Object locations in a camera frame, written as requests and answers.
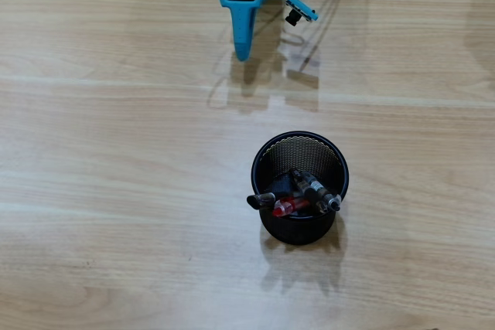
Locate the blue wrist camera module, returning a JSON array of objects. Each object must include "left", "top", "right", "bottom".
[{"left": 266, "top": 0, "right": 320, "bottom": 27}]

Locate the grey grip retractable pen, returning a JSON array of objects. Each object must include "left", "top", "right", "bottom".
[{"left": 301, "top": 170, "right": 343, "bottom": 213}]

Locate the black mesh pen holder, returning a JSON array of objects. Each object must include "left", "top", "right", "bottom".
[{"left": 251, "top": 131, "right": 350, "bottom": 246}]

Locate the red retractable pen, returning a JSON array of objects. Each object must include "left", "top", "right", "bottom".
[{"left": 271, "top": 197, "right": 310, "bottom": 218}]

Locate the clear capped black pen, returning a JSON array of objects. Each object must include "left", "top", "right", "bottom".
[{"left": 246, "top": 192, "right": 278, "bottom": 210}]

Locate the black retractable pen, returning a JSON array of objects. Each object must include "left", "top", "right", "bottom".
[{"left": 288, "top": 168, "right": 328, "bottom": 215}]

